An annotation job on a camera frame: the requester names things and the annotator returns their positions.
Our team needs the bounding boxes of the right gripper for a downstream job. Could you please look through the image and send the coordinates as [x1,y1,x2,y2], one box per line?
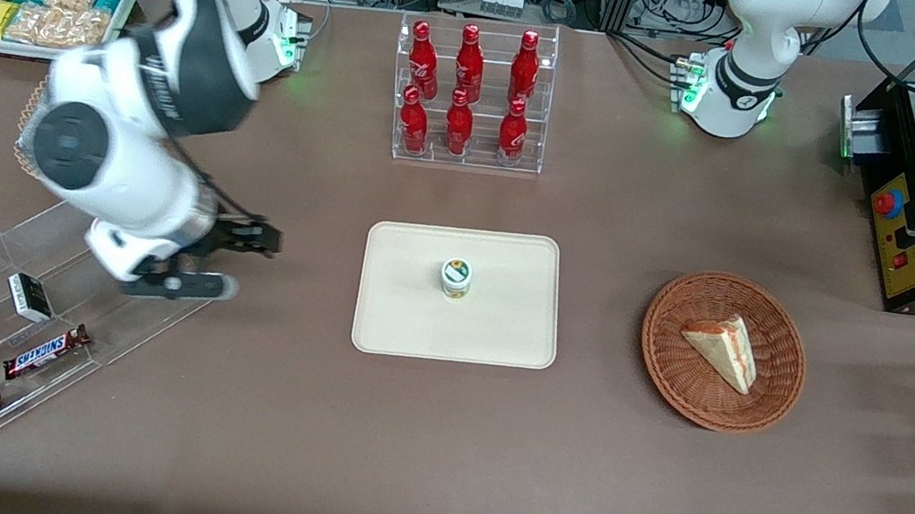
[81,193,286,304]

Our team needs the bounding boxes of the green gum bottle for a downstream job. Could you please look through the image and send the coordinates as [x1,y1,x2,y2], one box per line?
[438,256,475,302]

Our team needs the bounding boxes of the cream plastic tray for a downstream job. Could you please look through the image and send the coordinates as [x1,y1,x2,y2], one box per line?
[349,210,574,381]

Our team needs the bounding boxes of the red emergency button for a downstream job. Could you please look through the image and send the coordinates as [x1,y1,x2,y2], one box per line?
[871,187,909,221]

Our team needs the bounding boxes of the clear acrylic step display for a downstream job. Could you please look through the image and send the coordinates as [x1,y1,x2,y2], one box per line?
[0,188,229,501]

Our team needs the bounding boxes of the small black box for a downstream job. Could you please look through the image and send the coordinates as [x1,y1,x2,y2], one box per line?
[2,271,59,326]

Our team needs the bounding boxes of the red cola bottle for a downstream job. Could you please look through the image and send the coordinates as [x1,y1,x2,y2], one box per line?
[440,87,479,158]
[506,28,545,108]
[403,20,448,100]
[395,84,435,156]
[449,22,491,104]
[495,96,534,165]

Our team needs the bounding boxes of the light wicker basket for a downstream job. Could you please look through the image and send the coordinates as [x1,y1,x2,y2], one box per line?
[9,73,57,182]

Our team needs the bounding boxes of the clear acrylic bottle rack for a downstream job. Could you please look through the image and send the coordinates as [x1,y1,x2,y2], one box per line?
[380,3,563,181]

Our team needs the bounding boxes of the wrapped triangle sandwich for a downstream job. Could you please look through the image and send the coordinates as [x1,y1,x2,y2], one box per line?
[673,307,766,397]

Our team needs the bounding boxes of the large clear nut bag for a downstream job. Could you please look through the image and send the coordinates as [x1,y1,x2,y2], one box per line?
[4,0,113,57]

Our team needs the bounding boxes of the round brown wicker basket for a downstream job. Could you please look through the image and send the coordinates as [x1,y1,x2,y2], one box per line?
[629,262,819,443]

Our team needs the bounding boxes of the white power strip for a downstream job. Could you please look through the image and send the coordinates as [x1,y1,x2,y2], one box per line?
[477,0,526,21]

